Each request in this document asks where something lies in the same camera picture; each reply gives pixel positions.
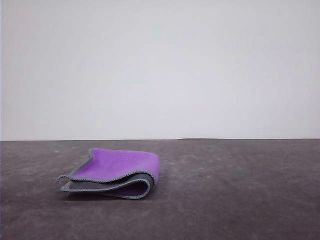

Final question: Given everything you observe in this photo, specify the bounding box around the purple towel with grey hem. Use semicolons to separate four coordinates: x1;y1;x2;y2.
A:
56;147;161;201

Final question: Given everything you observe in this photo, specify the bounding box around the grey table cloth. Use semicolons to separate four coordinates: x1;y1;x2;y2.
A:
0;138;320;240

